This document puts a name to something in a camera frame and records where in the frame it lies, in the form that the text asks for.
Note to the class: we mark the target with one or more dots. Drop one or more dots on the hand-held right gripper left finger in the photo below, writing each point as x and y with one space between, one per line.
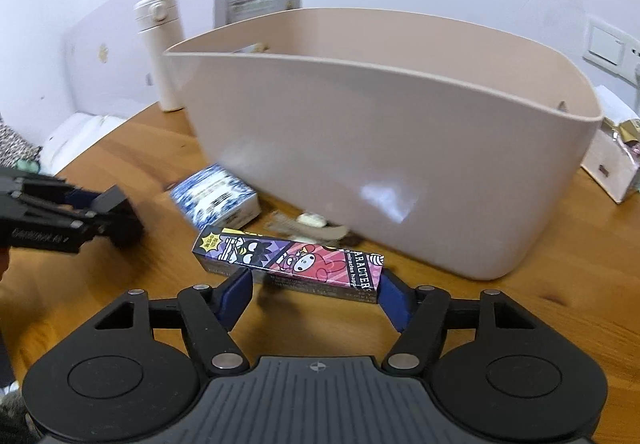
235 291

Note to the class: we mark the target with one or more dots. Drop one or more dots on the black cube box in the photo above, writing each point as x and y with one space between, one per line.
122 219

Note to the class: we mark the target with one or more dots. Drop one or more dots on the pink flat board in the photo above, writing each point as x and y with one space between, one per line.
110 59

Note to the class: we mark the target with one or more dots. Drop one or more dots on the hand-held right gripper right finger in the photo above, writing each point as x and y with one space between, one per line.
395 301

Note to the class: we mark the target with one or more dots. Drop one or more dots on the clear packet green candies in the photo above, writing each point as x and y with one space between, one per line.
310 224

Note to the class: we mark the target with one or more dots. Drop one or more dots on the spotted dark cloth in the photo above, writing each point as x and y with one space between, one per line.
15 144

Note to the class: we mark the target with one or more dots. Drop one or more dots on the long cartoon print box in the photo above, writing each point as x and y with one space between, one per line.
290 261

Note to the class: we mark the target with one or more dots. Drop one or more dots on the white wall switch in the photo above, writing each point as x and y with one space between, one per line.
606 46

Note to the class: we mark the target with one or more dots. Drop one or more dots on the white gift box gold ribbon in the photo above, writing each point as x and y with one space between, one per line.
612 164

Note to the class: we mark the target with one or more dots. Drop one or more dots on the banana snack pouch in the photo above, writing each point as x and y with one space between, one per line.
265 4

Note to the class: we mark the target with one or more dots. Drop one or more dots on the white thermos bottle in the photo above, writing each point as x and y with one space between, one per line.
160 54

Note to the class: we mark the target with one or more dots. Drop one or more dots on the blue white tissue packet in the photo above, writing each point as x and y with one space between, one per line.
215 196

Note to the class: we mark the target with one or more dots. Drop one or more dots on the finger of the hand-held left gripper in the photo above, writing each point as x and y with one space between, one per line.
92 224
82 198

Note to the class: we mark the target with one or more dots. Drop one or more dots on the colourful cartoon tissue packet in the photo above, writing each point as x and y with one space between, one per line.
254 48

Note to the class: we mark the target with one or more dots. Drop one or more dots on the grey fuzzy cloth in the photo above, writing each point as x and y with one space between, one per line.
12 416

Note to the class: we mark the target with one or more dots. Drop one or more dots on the pink plastic storage bin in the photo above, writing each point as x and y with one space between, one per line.
375 149

